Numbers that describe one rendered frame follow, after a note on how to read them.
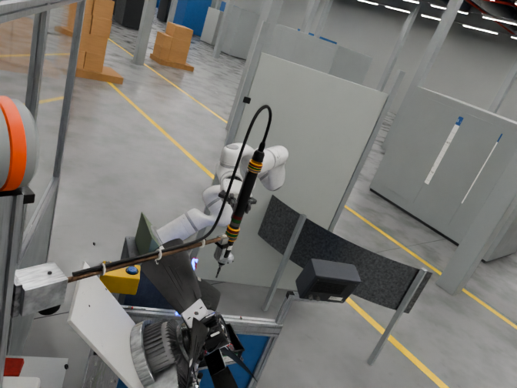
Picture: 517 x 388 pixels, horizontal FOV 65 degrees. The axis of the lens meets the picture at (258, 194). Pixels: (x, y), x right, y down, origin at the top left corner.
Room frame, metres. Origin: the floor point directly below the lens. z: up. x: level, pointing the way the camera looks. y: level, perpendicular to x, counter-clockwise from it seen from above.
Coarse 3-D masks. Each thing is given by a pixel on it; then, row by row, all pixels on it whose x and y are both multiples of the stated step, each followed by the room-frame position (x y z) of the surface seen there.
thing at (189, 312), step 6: (198, 300) 1.16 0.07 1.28; (192, 306) 1.13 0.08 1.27; (198, 306) 1.15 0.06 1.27; (204, 306) 1.16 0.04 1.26; (186, 312) 1.11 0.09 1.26; (192, 312) 1.12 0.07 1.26; (198, 312) 1.14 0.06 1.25; (204, 312) 1.15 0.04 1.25; (186, 318) 1.10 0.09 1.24; (192, 318) 1.11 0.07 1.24; (198, 318) 1.12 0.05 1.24
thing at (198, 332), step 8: (192, 320) 0.88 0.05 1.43; (192, 328) 0.87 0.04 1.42; (200, 328) 0.93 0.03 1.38; (192, 336) 0.86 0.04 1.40; (200, 336) 0.92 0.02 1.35; (192, 344) 0.85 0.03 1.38; (200, 344) 0.93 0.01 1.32; (192, 352) 0.85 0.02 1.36; (192, 360) 0.85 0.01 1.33; (192, 368) 0.88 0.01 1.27
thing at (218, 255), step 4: (216, 236) 1.17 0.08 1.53; (220, 236) 1.17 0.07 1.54; (224, 240) 1.16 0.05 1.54; (216, 244) 1.17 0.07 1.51; (220, 244) 1.16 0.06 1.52; (224, 244) 1.17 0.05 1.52; (228, 244) 1.18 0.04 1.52; (216, 248) 1.19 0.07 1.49; (220, 248) 1.18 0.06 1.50; (224, 248) 1.17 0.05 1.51; (216, 252) 1.18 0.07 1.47; (220, 252) 1.17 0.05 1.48; (224, 252) 1.18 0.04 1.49; (216, 256) 1.18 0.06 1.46; (220, 256) 1.17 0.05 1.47; (228, 256) 1.21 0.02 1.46; (232, 256) 1.22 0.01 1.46; (220, 260) 1.18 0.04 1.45; (224, 260) 1.18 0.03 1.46; (228, 260) 1.19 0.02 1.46; (232, 260) 1.20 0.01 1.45
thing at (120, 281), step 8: (112, 272) 1.40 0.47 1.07; (120, 272) 1.42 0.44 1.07; (104, 280) 1.37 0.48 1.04; (112, 280) 1.38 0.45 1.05; (120, 280) 1.39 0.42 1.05; (128, 280) 1.41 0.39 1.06; (136, 280) 1.42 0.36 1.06; (112, 288) 1.39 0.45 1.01; (120, 288) 1.40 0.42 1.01; (128, 288) 1.41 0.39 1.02; (136, 288) 1.42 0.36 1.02
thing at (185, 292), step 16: (176, 240) 1.25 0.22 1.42; (176, 256) 1.19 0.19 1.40; (144, 272) 1.06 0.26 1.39; (160, 272) 1.11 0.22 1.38; (176, 272) 1.15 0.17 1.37; (192, 272) 1.21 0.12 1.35; (160, 288) 1.08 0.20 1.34; (176, 288) 1.12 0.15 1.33; (192, 288) 1.16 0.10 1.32; (176, 304) 1.09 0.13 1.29; (192, 304) 1.13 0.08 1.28
